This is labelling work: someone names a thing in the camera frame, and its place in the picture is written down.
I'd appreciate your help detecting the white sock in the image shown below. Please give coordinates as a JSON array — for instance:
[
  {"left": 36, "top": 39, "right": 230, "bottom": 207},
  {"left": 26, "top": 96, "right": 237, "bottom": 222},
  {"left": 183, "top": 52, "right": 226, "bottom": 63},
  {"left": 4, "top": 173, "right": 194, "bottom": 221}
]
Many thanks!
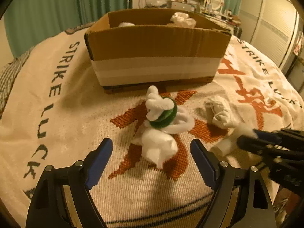
[{"left": 204, "top": 96, "right": 239, "bottom": 129}]

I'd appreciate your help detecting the white and green plush toy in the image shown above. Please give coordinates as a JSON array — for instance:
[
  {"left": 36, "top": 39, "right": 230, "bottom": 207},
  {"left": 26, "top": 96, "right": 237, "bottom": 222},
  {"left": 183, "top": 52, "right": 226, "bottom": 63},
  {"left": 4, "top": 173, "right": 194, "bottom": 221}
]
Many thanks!
[{"left": 131, "top": 85, "right": 195, "bottom": 169}]

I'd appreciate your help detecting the white lace cloth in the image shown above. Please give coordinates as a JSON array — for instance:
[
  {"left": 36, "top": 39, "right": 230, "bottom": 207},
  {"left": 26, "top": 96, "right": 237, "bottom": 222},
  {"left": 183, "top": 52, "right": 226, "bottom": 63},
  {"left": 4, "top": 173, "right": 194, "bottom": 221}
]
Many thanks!
[{"left": 167, "top": 12, "right": 196, "bottom": 28}]

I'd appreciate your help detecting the cream printed blanket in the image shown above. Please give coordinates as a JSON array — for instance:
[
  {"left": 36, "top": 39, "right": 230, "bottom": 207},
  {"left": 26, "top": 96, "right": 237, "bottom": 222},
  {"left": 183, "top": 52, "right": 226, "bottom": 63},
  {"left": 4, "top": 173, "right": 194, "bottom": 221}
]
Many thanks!
[{"left": 1, "top": 28, "right": 303, "bottom": 227}]

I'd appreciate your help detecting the dark suitcase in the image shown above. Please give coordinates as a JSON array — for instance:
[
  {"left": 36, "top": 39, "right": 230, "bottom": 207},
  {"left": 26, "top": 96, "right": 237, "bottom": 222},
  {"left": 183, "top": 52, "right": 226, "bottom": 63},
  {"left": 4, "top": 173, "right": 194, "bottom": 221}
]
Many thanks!
[{"left": 233, "top": 26, "right": 242, "bottom": 39}]

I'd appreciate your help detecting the white louvered wardrobe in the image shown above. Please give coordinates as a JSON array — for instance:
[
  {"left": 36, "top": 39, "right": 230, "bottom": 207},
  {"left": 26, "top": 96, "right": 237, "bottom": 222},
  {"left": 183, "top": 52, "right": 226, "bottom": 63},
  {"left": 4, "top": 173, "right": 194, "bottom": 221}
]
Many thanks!
[{"left": 239, "top": 0, "right": 302, "bottom": 70}]

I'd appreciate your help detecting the checkered bed sheet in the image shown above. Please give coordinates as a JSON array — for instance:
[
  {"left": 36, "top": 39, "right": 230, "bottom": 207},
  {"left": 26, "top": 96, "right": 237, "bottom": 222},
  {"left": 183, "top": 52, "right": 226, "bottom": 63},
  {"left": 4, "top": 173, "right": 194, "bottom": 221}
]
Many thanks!
[{"left": 0, "top": 47, "right": 33, "bottom": 116}]

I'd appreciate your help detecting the open cardboard box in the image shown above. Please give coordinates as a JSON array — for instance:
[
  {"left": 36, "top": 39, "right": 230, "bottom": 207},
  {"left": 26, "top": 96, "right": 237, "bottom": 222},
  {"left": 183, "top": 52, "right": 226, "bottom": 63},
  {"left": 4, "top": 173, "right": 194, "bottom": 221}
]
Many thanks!
[{"left": 84, "top": 8, "right": 231, "bottom": 93}]

